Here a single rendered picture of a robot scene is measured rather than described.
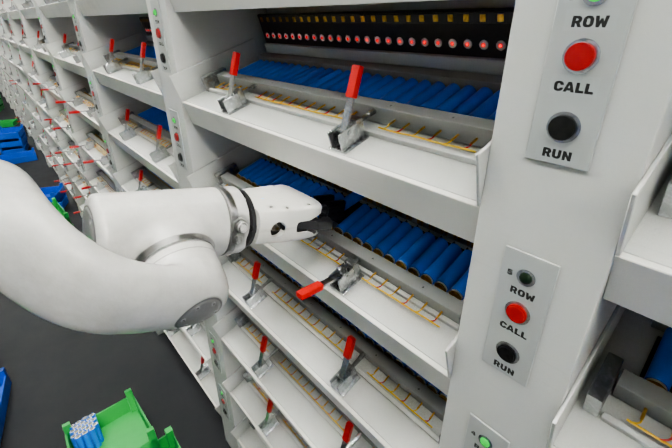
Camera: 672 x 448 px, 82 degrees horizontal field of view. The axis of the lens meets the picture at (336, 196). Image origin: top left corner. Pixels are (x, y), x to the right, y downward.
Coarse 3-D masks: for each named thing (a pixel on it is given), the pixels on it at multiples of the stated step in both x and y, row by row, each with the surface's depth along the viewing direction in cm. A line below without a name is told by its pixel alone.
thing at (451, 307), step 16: (224, 176) 79; (320, 240) 59; (336, 240) 56; (352, 256) 54; (368, 256) 52; (384, 272) 49; (400, 272) 48; (400, 288) 49; (416, 288) 46; (432, 288) 45; (432, 304) 45; (448, 304) 43; (432, 320) 44
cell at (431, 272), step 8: (448, 248) 50; (456, 248) 50; (440, 256) 50; (448, 256) 49; (456, 256) 50; (432, 264) 49; (440, 264) 49; (448, 264) 49; (424, 272) 48; (432, 272) 48; (440, 272) 48; (432, 280) 48
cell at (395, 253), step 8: (408, 232) 55; (416, 232) 54; (400, 240) 54; (408, 240) 53; (416, 240) 54; (392, 248) 53; (400, 248) 52; (408, 248) 53; (392, 256) 52; (400, 256) 52
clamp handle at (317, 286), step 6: (342, 270) 50; (330, 276) 50; (336, 276) 50; (342, 276) 51; (318, 282) 49; (324, 282) 49; (330, 282) 49; (306, 288) 48; (312, 288) 48; (318, 288) 48; (300, 294) 47; (306, 294) 47; (312, 294) 48
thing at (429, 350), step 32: (224, 160) 82; (256, 160) 87; (416, 224) 58; (288, 256) 59; (320, 256) 58; (352, 288) 51; (384, 288) 50; (352, 320) 51; (384, 320) 46; (416, 320) 45; (416, 352) 42; (448, 352) 36; (448, 384) 40
